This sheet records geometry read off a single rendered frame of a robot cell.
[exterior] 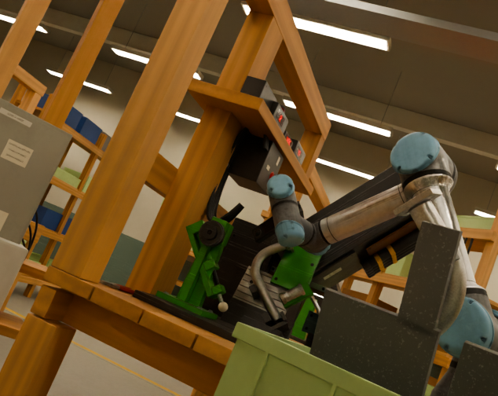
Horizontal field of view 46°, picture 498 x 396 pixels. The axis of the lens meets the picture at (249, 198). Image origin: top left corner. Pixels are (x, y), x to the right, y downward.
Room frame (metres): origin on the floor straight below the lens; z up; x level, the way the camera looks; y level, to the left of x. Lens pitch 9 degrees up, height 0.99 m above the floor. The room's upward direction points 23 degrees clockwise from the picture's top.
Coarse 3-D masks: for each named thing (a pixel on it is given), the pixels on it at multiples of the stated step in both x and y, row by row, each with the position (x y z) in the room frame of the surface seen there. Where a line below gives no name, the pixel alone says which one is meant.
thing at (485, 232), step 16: (464, 224) 4.38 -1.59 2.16; (480, 224) 4.24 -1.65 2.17; (496, 224) 4.01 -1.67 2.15; (464, 240) 4.18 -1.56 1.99; (480, 240) 4.36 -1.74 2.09; (496, 240) 3.99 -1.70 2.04; (496, 256) 4.01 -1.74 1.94; (384, 272) 4.98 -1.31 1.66; (400, 272) 4.81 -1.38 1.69; (480, 272) 4.01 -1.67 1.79; (400, 288) 5.31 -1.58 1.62; (384, 304) 5.23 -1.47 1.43; (496, 304) 4.07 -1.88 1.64; (448, 368) 3.97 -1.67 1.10
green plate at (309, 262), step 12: (288, 252) 1.92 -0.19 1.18; (300, 252) 1.91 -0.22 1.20; (288, 264) 1.90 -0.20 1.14; (300, 264) 1.90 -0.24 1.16; (312, 264) 1.89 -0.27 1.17; (276, 276) 1.90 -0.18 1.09; (288, 276) 1.89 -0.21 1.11; (300, 276) 1.88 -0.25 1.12; (312, 276) 1.88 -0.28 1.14; (288, 288) 1.87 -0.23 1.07
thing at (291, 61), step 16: (256, 0) 1.73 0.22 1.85; (272, 0) 1.73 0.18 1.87; (288, 16) 1.88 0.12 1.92; (288, 32) 1.93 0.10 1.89; (288, 48) 1.98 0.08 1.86; (288, 64) 2.11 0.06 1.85; (304, 64) 2.18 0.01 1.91; (288, 80) 2.25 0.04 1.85; (304, 80) 2.24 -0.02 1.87; (304, 96) 2.35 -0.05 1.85; (320, 96) 2.50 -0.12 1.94; (304, 112) 2.54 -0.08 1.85; (320, 112) 2.59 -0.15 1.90; (320, 128) 2.68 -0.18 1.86
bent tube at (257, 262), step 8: (264, 248) 1.91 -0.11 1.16; (272, 248) 1.90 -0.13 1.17; (280, 248) 1.90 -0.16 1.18; (256, 256) 1.90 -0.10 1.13; (264, 256) 1.90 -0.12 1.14; (256, 264) 1.89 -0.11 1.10; (256, 272) 1.88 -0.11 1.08; (256, 280) 1.87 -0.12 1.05; (264, 288) 1.86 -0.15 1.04; (264, 296) 1.85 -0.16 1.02; (264, 304) 1.85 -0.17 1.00; (272, 304) 1.83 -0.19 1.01; (272, 312) 1.82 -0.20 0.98; (272, 320) 1.82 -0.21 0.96; (280, 320) 1.83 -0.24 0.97
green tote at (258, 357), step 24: (240, 336) 0.69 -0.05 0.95; (264, 336) 0.67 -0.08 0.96; (240, 360) 0.69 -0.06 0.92; (264, 360) 0.66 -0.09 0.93; (288, 360) 0.65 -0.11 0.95; (312, 360) 0.63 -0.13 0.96; (240, 384) 0.68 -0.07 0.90; (264, 384) 0.66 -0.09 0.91; (288, 384) 0.65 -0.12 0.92; (312, 384) 0.63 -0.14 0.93; (336, 384) 0.62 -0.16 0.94; (360, 384) 0.60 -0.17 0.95
